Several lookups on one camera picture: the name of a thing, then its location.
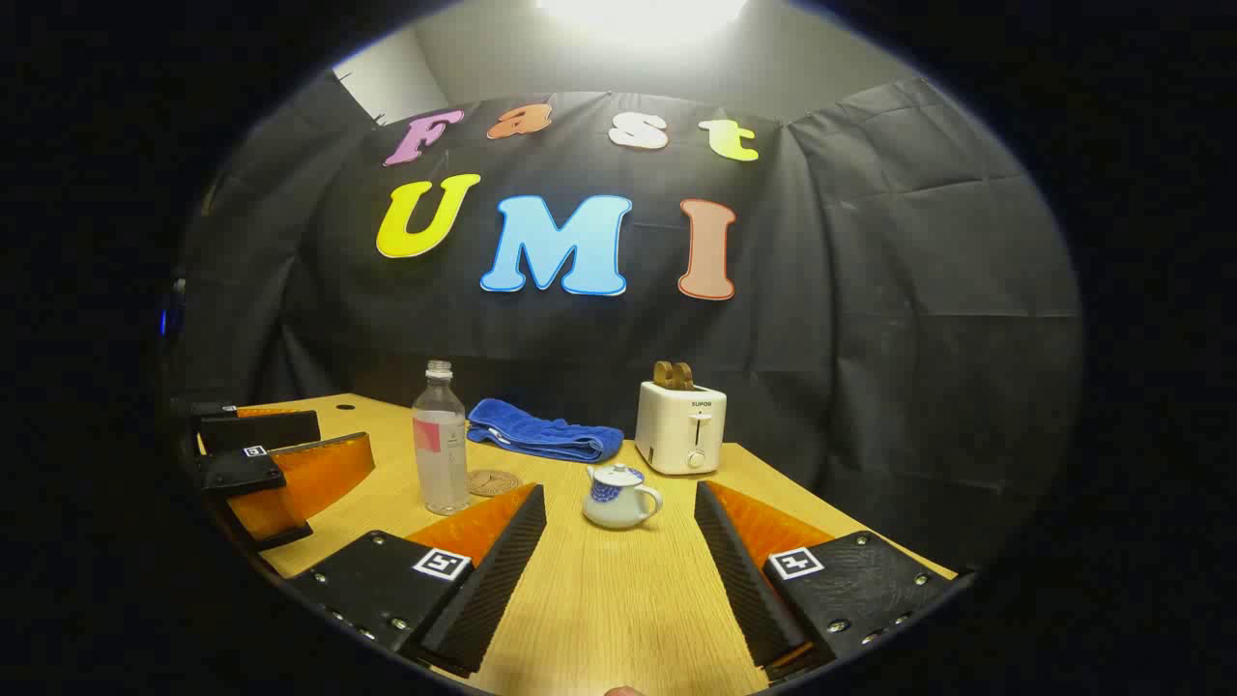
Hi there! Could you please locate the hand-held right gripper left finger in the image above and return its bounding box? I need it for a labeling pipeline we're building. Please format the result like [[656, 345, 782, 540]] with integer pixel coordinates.
[[290, 483, 548, 678]]

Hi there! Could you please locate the black backdrop cloth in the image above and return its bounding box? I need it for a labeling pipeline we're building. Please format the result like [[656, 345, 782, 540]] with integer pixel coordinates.
[[169, 77, 1083, 571]]

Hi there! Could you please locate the clear plastic water bottle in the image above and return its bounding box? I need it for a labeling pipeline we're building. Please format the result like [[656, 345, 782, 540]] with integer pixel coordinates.
[[412, 361, 471, 516]]

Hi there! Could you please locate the white toaster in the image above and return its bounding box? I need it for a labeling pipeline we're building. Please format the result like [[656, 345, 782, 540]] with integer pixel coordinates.
[[635, 380, 728, 476]]

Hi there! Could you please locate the blue folded towel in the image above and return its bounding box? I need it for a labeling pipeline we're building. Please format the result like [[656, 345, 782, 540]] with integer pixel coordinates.
[[467, 397, 625, 464]]

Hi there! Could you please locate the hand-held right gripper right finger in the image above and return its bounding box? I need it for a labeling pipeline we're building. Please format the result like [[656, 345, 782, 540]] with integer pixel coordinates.
[[694, 480, 958, 682]]

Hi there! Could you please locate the white blue teacup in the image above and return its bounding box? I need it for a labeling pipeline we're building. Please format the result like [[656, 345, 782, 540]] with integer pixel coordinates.
[[582, 478, 664, 530]]

